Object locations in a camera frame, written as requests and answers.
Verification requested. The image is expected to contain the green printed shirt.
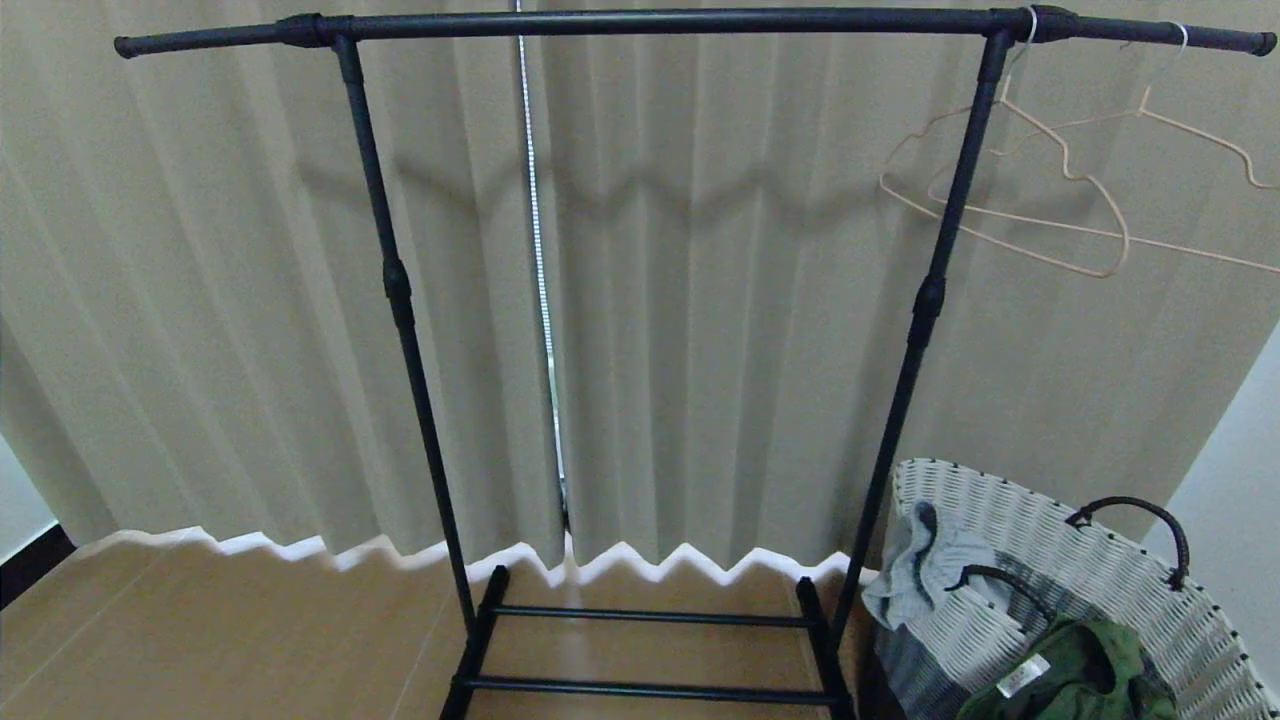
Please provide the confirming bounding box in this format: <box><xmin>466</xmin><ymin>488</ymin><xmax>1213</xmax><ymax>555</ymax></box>
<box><xmin>954</xmin><ymin>616</ymin><xmax>1182</xmax><ymax>720</ymax></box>

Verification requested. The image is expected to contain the pink clothes hanger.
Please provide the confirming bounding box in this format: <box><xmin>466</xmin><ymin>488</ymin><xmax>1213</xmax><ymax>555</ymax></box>
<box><xmin>927</xmin><ymin>22</ymin><xmax>1280</xmax><ymax>277</ymax></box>
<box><xmin>879</xmin><ymin>8</ymin><xmax>1132</xmax><ymax>280</ymax></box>

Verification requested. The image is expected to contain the black clothes rack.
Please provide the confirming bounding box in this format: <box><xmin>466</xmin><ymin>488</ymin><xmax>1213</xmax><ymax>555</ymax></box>
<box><xmin>113</xmin><ymin>5</ymin><xmax>1278</xmax><ymax>720</ymax></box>

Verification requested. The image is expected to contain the white laundry basket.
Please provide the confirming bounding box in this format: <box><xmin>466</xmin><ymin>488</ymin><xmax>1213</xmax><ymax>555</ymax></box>
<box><xmin>868</xmin><ymin>457</ymin><xmax>1277</xmax><ymax>720</ymax></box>

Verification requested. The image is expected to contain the pale grey garment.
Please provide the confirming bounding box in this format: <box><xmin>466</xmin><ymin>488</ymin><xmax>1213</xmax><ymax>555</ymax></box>
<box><xmin>861</xmin><ymin>500</ymin><xmax>1017</xmax><ymax>632</ymax></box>

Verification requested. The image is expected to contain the beige curtain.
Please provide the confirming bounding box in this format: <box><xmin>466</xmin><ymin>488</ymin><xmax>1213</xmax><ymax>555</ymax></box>
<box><xmin>0</xmin><ymin>0</ymin><xmax>1280</xmax><ymax>591</ymax></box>

